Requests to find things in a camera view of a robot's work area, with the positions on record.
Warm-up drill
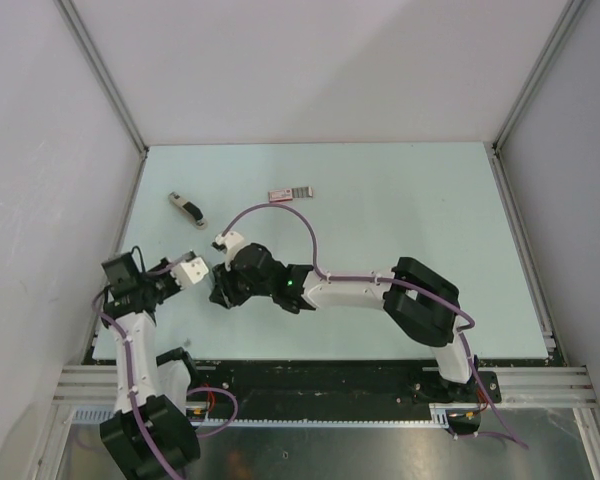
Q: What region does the beige black stapler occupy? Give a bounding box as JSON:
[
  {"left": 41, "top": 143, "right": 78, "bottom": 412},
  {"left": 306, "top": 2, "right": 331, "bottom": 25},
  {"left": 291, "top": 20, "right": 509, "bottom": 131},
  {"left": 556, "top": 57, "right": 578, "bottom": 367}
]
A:
[{"left": 168, "top": 192, "right": 208, "bottom": 230}]

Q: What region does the red staple box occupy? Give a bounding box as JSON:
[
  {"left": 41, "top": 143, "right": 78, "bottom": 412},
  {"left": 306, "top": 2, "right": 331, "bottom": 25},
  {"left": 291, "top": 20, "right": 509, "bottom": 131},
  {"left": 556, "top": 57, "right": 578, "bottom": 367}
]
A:
[{"left": 268, "top": 186, "right": 314, "bottom": 203}]

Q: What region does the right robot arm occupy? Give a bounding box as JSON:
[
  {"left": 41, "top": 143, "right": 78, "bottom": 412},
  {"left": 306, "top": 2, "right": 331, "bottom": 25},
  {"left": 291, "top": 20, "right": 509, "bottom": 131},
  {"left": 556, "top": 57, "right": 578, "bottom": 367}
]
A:
[{"left": 209, "top": 240, "right": 478, "bottom": 402}]

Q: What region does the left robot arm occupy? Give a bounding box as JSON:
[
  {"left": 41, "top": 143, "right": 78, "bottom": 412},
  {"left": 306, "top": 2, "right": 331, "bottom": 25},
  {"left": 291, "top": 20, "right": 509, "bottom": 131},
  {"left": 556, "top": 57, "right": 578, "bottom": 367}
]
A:
[{"left": 94, "top": 248, "right": 209, "bottom": 479}]

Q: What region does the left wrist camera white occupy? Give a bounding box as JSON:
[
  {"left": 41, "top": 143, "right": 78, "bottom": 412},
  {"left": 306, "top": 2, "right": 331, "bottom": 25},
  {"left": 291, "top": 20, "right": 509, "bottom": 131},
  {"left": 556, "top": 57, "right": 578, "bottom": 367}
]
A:
[{"left": 171, "top": 252, "right": 209, "bottom": 289}]

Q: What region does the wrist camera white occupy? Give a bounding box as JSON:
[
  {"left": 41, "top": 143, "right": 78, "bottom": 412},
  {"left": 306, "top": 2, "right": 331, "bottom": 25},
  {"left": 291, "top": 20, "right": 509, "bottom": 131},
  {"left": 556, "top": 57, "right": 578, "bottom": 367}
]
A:
[
  {"left": 171, "top": 252, "right": 209, "bottom": 289},
  {"left": 211, "top": 230, "right": 246, "bottom": 268}
]

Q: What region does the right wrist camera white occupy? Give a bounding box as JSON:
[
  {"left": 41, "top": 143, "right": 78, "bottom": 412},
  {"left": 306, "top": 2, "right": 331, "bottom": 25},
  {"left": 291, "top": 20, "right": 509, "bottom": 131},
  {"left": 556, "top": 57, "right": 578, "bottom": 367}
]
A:
[{"left": 211, "top": 230, "right": 246, "bottom": 268}]

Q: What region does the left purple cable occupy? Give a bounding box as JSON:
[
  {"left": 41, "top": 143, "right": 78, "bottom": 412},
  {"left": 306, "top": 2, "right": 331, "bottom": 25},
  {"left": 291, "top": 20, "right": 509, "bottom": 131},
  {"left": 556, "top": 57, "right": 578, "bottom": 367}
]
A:
[{"left": 72, "top": 249, "right": 240, "bottom": 479}]

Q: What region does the purple cable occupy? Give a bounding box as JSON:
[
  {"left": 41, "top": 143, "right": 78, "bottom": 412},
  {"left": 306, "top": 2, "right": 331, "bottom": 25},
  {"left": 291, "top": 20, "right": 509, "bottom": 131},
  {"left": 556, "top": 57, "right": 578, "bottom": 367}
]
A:
[
  {"left": 72, "top": 249, "right": 240, "bottom": 479},
  {"left": 219, "top": 202, "right": 530, "bottom": 447}
]

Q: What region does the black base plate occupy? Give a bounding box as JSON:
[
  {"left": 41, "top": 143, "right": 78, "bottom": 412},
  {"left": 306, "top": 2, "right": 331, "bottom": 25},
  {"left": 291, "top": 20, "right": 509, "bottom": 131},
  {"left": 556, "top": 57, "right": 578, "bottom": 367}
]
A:
[{"left": 186, "top": 360, "right": 502, "bottom": 423}]

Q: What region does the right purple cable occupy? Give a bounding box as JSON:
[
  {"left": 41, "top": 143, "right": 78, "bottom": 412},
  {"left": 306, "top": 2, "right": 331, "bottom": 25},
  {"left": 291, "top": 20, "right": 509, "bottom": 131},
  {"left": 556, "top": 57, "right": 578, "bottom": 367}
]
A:
[{"left": 219, "top": 202, "right": 530, "bottom": 447}]

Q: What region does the grey cable duct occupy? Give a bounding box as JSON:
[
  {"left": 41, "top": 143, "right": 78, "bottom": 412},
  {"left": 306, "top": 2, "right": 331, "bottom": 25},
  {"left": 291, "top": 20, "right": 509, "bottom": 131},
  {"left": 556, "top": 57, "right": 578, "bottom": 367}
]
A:
[{"left": 69, "top": 403, "right": 451, "bottom": 429}]

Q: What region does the aluminium rail frame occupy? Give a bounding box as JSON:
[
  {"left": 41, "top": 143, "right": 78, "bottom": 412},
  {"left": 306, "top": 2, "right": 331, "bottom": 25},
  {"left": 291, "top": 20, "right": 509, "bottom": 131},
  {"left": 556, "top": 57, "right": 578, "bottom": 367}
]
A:
[{"left": 52, "top": 365, "right": 597, "bottom": 408}]

